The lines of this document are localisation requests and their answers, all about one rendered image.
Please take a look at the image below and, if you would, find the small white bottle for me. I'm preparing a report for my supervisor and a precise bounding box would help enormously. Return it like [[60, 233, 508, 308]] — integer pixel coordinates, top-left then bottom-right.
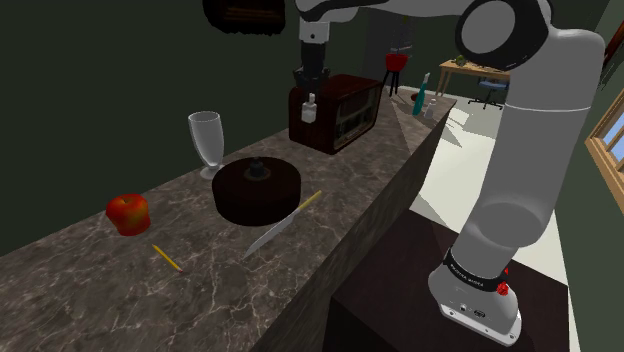
[[301, 93, 318, 125]]

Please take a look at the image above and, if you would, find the dark wooden radio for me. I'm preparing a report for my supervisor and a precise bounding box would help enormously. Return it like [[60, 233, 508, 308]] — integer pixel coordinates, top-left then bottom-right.
[[288, 73, 385, 157]]

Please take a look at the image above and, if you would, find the red bowl on black stand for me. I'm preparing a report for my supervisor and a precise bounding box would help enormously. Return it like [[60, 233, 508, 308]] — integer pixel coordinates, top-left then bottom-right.
[[383, 52, 411, 97]]

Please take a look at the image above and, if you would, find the teal bottle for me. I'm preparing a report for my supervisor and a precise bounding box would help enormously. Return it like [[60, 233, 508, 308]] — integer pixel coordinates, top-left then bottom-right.
[[411, 71, 433, 117]]

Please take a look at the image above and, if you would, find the clear tall drinking glass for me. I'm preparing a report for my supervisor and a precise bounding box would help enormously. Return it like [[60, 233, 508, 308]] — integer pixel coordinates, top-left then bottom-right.
[[187, 110, 226, 181]]

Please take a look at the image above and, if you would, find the dark brown round lidded pot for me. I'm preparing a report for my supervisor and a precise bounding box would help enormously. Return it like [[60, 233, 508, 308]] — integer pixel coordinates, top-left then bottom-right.
[[211, 156, 302, 227]]

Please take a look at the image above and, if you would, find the light wooden desk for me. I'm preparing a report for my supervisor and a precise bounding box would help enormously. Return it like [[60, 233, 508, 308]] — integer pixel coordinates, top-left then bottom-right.
[[434, 58, 511, 97]]

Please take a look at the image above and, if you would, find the blue office chair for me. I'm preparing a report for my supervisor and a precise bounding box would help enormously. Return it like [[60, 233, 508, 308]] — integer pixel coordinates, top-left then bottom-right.
[[468, 78, 510, 111]]

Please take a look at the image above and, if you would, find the red apple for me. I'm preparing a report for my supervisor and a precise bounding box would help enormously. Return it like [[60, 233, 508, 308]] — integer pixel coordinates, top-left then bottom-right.
[[105, 193, 152, 238]]

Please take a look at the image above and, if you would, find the dark robot stand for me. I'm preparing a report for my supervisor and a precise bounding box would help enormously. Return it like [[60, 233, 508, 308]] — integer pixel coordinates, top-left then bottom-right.
[[321, 209, 572, 352]]

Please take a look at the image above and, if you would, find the yellow pencil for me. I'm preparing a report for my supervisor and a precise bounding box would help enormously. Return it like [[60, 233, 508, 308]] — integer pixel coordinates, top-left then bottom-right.
[[151, 243, 185, 275]]

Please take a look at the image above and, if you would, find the wooden framed window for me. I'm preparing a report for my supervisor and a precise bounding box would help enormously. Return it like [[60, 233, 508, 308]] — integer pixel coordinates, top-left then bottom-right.
[[584, 87, 624, 216]]

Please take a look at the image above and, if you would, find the dark wall picture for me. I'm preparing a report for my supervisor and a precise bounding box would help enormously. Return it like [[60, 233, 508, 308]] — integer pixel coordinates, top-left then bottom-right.
[[201, 0, 287, 36]]

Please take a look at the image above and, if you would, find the knife with yellow handle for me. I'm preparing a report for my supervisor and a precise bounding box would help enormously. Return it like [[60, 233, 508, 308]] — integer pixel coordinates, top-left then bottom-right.
[[242, 189, 323, 260]]

